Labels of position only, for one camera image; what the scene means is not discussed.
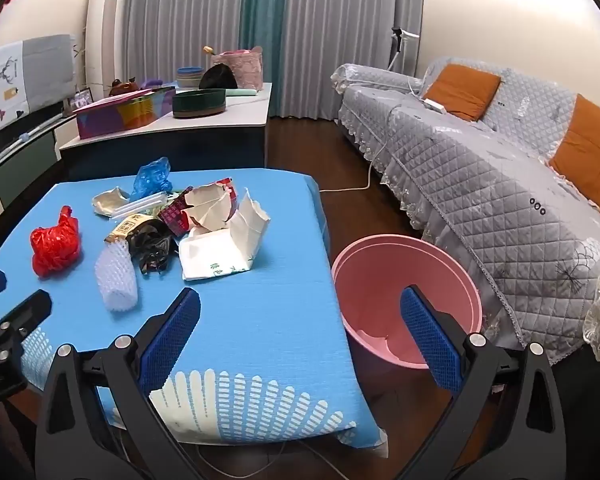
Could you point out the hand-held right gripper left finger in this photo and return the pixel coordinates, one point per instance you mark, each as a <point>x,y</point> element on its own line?
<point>172,340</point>

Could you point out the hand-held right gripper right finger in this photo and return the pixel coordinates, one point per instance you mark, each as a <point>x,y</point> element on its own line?
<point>430,345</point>

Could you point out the red plastic bag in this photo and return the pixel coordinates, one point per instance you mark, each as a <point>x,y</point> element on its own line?
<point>55,245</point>

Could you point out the pink plastic bin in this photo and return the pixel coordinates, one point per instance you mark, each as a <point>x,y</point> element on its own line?
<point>380,280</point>

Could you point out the white foam fruit net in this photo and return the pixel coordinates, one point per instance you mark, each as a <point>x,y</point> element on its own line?
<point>115,280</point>

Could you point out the black plastic wrapper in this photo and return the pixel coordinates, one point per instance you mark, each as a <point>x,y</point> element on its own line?
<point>152,250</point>

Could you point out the torn white carton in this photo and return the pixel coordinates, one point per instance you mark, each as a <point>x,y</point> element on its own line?
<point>210,255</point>

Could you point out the brown snack wrapper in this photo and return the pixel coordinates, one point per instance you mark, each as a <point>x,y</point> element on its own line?
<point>127,225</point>

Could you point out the red patterned packet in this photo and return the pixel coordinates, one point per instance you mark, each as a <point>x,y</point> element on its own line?
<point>175,216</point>

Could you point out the beige paper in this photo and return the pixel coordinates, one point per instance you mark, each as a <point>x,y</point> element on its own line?
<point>109,200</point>

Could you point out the clear straw packet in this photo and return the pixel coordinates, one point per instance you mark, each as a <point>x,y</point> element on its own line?
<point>140,206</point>

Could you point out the torn red white paper bowl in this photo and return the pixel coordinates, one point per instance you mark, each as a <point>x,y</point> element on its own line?
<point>215,207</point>

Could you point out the blue plastic bag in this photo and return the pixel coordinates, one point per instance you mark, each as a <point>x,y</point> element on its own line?
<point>150,177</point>

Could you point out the blue patterned tablecloth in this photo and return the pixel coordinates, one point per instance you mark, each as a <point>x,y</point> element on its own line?
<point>260,310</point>

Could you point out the white green television cabinet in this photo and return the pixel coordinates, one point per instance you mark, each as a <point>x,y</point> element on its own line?
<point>25,162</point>

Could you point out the white rod blue band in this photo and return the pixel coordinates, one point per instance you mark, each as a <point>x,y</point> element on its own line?
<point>26,135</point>

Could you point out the grey quilted sofa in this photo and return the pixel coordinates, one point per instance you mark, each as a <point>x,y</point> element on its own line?
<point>480,185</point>

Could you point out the colourful tin box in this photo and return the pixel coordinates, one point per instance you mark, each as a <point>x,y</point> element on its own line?
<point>115,120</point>

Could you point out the grey television dust cover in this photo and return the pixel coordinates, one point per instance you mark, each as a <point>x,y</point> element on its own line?
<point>35,70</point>

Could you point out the white top coffee table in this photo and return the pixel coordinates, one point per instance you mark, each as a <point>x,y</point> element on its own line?
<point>220,116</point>

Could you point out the dark green round tin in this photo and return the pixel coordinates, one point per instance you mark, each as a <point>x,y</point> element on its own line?
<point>200,102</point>

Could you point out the white power strip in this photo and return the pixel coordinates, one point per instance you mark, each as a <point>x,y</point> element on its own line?
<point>434,105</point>

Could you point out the orange cushion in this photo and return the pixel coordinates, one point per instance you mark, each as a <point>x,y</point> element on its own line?
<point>590,150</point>
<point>460,90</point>

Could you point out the mint green roll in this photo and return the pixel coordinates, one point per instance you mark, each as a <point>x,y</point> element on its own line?
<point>240,92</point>

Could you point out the purple plastic item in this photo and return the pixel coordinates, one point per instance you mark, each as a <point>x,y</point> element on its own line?
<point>152,82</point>

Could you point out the stack of plastic bowls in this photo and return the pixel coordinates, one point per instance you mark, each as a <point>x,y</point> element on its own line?
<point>190,77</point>

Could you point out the black hat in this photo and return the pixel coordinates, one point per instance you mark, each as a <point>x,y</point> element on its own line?
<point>217,77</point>

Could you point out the white standing air conditioner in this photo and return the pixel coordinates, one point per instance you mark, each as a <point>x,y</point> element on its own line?
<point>105,35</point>

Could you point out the pink fabric basket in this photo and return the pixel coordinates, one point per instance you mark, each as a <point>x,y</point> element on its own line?
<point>247,67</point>

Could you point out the white floor stand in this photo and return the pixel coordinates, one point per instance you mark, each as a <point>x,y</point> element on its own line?
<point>406,34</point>

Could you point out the grey curtain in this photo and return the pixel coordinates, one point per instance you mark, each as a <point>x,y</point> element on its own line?
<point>350,35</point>
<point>180,15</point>

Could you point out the teal curtain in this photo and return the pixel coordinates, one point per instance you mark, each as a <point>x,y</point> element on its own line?
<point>262,20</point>

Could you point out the small photo frame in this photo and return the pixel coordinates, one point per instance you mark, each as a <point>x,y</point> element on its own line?
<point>82,97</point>

